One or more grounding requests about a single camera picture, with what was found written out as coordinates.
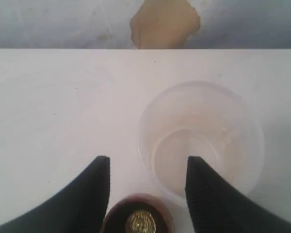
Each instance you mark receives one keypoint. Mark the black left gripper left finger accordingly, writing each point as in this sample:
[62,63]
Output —
[78,208]

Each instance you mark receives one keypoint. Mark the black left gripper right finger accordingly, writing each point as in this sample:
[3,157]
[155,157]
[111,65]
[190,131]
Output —
[217,207]

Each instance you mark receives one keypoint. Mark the round wooden cup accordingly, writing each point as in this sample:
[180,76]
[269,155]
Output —
[115,220]

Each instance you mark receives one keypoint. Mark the frosted plastic jar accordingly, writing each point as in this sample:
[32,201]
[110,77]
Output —
[199,118]

